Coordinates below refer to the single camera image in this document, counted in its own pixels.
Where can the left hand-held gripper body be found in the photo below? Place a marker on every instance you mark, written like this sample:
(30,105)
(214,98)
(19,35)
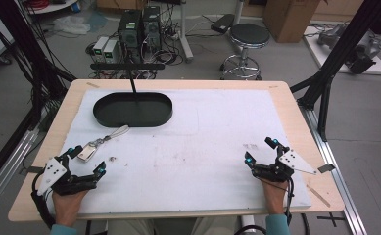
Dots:
(52,173)

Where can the black round stool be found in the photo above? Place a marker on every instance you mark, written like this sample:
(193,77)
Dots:
(249,34)

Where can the black bar stand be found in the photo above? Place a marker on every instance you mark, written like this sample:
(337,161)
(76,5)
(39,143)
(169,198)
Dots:
(127,66)

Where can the clear plastic bag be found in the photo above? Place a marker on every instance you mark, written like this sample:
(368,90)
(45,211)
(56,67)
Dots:
(71,24)

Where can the white table leg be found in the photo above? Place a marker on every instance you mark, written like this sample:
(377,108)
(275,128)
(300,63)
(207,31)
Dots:
(184,32)

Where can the white power supply unit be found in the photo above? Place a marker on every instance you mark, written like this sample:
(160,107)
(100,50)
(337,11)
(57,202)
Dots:
(111,51)
(100,48)

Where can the black metal frame post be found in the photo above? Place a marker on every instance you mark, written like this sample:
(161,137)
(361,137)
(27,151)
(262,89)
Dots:
(338,52)
(24,49)

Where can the person's left hand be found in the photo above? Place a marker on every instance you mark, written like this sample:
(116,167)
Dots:
(66,207)

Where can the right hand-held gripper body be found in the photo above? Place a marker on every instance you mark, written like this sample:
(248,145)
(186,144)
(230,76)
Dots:
(295,161)

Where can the white board with grey device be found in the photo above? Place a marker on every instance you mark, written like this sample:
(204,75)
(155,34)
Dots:
(348,49)

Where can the thin wooden stick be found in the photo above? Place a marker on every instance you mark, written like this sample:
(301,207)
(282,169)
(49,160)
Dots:
(318,196)

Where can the black power adapter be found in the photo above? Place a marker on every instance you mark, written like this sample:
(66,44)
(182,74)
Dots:
(222,23)

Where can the black tape piece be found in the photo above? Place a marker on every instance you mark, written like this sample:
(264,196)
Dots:
(34,169)
(326,168)

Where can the black computer tower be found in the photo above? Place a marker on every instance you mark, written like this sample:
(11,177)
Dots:
(130,29)
(151,26)

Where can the cardboard box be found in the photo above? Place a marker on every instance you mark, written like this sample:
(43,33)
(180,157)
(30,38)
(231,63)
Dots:
(289,19)

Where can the person's right hand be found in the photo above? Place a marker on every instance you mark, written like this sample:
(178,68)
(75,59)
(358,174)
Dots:
(276,199)

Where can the black oval tray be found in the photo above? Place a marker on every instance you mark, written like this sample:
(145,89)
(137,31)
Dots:
(132,111)

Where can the aluminium rail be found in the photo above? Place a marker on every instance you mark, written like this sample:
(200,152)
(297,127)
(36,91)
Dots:
(5,166)
(335,169)

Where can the white table mat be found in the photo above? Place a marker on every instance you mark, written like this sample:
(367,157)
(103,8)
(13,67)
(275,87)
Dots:
(191,156)

